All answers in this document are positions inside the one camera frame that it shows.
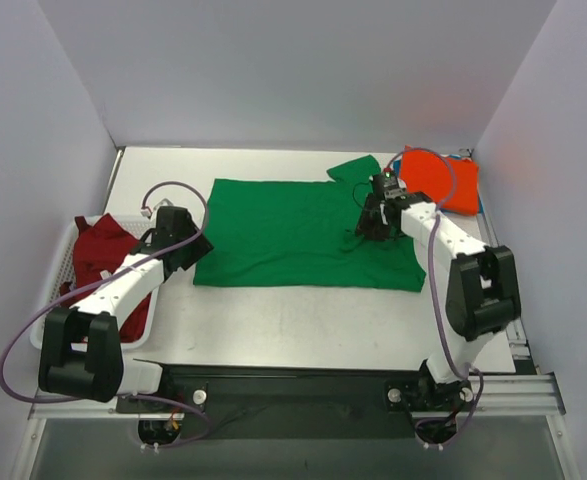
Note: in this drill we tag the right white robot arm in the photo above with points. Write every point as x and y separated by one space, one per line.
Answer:
474 287

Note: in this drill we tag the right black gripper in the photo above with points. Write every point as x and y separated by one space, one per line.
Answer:
371 223

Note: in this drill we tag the dark red t-shirt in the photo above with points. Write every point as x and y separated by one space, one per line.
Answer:
102 247

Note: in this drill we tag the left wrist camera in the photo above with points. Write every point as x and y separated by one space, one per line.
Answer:
148 212

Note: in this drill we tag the aluminium frame rail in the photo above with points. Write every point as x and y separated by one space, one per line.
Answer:
249 390

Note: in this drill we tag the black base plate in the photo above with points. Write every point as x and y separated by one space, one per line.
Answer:
169 422

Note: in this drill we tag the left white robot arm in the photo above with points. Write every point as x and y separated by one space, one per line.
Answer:
81 354

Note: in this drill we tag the white plastic basket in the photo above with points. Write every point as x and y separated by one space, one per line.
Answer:
62 271

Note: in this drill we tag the folded orange t-shirt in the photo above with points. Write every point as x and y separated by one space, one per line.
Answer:
425 172

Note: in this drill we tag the green t-shirt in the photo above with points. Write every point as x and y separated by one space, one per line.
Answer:
293 233

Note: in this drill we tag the folded blue t-shirt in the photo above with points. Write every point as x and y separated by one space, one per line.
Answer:
466 198

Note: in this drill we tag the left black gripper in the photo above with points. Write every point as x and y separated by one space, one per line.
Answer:
195 247

